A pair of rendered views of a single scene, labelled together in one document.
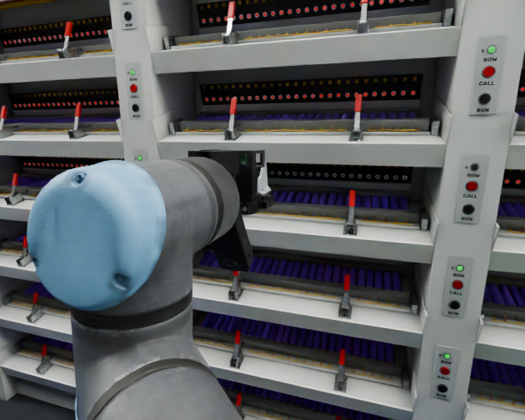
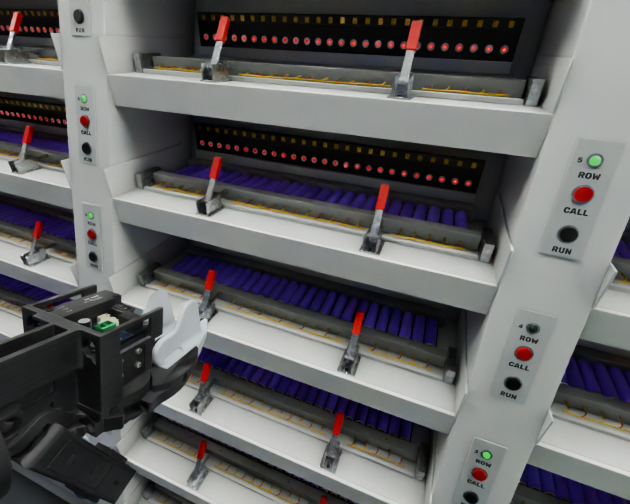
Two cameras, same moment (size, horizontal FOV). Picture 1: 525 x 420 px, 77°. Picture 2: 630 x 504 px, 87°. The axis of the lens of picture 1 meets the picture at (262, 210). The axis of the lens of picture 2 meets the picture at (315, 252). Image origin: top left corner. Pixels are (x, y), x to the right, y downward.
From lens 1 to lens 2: 0.27 m
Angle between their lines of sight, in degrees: 4
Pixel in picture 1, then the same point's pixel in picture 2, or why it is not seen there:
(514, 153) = (597, 322)
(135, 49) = (88, 66)
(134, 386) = not seen: outside the picture
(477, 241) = (517, 426)
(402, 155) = (431, 286)
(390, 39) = (439, 115)
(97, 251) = not seen: outside the picture
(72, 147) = (14, 184)
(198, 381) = not seen: outside the picture
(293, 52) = (297, 109)
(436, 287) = (450, 469)
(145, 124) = (98, 172)
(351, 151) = (361, 265)
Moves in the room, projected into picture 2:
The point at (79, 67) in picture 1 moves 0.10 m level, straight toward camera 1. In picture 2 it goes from (22, 79) to (0, 71)
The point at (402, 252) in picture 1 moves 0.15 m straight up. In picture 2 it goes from (411, 413) to (436, 320)
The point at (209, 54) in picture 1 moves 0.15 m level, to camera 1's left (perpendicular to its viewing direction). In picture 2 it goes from (183, 91) to (80, 76)
